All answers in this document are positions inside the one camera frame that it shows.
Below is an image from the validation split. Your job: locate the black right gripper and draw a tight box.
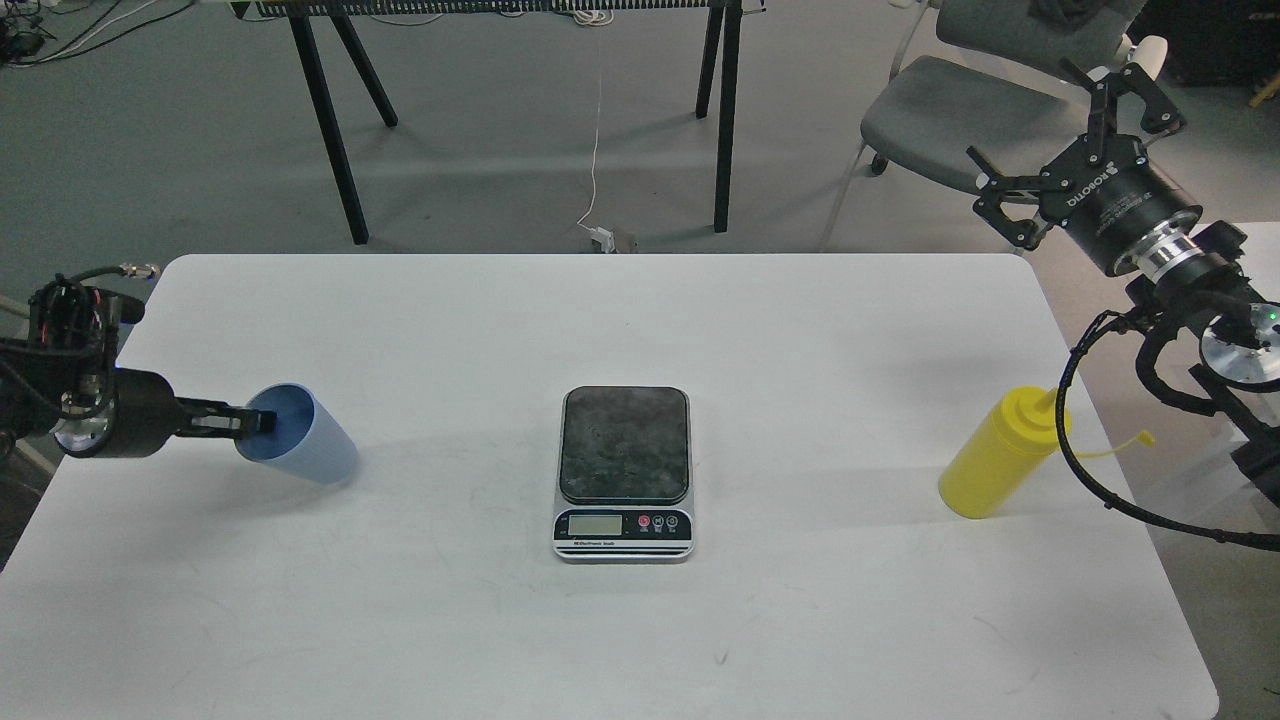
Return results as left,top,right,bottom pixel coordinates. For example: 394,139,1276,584
965,58,1204,278

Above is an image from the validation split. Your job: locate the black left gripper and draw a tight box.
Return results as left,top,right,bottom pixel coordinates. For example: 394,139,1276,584
55,369,276,459

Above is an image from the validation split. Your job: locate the blue ribbed plastic cup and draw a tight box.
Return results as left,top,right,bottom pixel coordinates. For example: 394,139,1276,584
234,383,358,484

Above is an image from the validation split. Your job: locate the yellow squeeze bottle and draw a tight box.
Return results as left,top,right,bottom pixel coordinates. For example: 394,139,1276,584
937,386,1155,520

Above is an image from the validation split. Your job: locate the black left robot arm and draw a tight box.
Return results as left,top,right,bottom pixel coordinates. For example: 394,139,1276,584
1,263,280,459

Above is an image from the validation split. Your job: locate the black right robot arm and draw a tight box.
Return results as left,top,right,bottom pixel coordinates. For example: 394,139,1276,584
966,60,1277,501

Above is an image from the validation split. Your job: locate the digital kitchen scale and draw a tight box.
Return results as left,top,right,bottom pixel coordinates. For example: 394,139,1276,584
550,386,695,564

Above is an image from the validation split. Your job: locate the grey office chair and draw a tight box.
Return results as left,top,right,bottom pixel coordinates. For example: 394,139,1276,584
859,1,1167,193

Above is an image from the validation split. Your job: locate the white side table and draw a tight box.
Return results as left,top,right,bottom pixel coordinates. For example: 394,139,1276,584
1231,222,1280,305

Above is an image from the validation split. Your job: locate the black trestle table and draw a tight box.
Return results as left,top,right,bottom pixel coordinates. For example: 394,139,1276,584
228,0,769,249

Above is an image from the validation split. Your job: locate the white power adapter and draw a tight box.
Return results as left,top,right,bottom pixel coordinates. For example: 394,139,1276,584
588,225,637,254

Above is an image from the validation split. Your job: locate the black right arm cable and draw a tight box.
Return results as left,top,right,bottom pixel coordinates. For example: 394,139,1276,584
1056,310,1280,552

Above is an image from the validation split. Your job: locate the white hanging cable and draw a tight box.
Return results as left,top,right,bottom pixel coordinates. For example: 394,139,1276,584
576,10,607,233

